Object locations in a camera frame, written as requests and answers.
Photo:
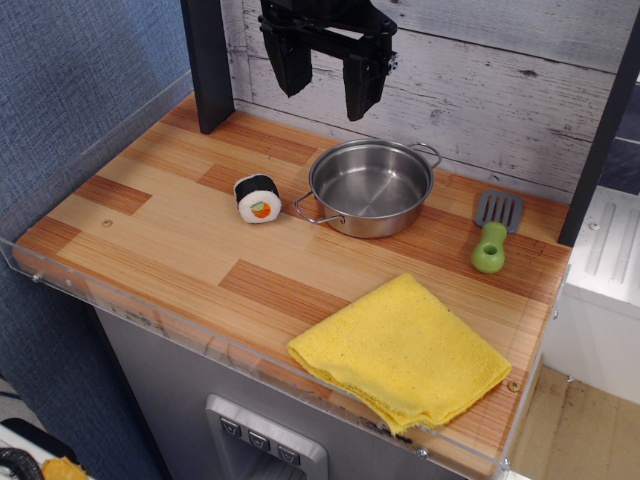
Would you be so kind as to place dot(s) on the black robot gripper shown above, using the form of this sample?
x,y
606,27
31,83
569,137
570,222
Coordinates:
x,y
352,30

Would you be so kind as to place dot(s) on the stainless steel pot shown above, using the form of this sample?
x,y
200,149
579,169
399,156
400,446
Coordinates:
x,y
371,188

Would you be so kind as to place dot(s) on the plush sushi roll toy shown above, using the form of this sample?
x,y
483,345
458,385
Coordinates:
x,y
258,200

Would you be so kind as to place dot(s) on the yellow folded cloth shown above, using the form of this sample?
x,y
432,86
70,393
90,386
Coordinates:
x,y
404,354

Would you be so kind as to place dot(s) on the grey toy fridge cabinet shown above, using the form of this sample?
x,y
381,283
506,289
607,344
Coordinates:
x,y
171,384

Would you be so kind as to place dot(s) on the white toy sink unit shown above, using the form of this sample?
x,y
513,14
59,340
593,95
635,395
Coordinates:
x,y
593,336

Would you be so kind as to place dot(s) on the silver dispenser button panel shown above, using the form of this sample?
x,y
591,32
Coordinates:
x,y
251,446

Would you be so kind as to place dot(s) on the yellow object bottom left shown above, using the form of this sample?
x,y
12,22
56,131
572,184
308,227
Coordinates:
x,y
62,469

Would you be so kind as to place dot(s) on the black vertical post left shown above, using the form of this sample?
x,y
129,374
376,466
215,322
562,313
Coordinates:
x,y
207,49

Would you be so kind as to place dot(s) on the black vertical post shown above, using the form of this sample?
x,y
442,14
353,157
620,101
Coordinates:
x,y
207,49
611,118

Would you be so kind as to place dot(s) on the grey spatula green handle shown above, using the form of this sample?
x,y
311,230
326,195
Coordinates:
x,y
498,215

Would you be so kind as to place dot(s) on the black vertical post right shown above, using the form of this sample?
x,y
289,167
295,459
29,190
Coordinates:
x,y
611,118

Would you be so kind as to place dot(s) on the clear acrylic guard rail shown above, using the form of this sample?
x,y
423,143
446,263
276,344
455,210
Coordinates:
x,y
113,200

